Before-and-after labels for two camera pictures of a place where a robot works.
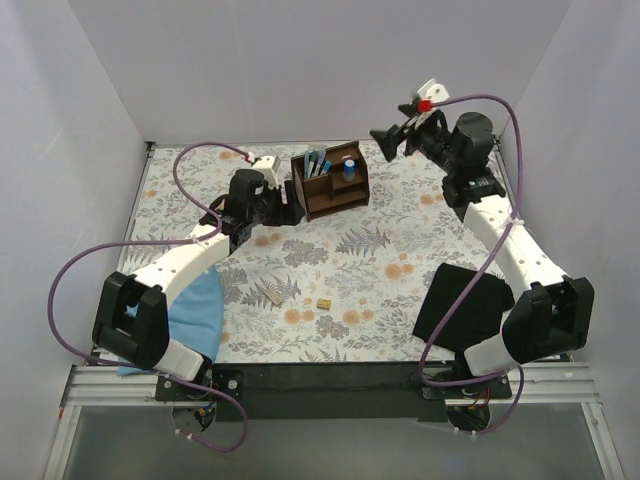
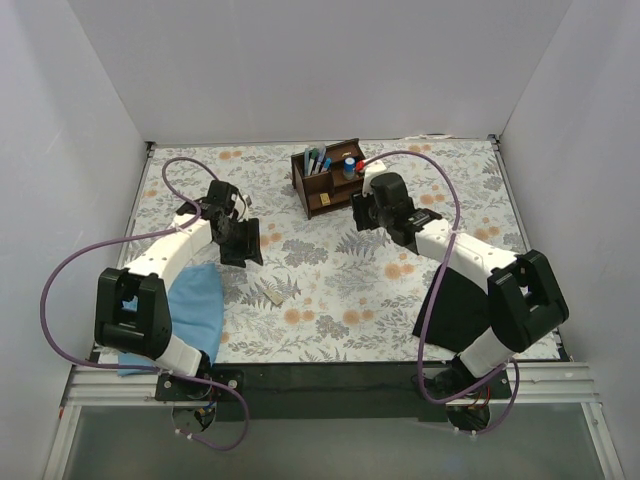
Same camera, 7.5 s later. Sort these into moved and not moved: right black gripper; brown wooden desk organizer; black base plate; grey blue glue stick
Moved: right black gripper
Not moved: grey blue glue stick; black base plate; brown wooden desk organizer
